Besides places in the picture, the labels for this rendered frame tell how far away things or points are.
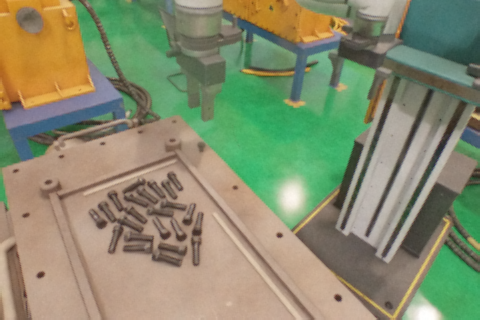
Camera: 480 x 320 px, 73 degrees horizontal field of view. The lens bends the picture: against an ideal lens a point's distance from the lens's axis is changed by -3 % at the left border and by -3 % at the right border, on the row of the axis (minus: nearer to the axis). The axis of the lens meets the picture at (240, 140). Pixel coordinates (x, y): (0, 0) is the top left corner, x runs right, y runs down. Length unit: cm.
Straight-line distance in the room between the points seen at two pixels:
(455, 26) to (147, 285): 123
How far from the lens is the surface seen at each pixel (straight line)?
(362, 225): 207
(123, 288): 63
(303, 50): 361
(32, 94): 278
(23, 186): 86
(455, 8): 138
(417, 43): 143
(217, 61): 67
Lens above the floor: 190
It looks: 37 degrees down
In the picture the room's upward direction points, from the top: 4 degrees clockwise
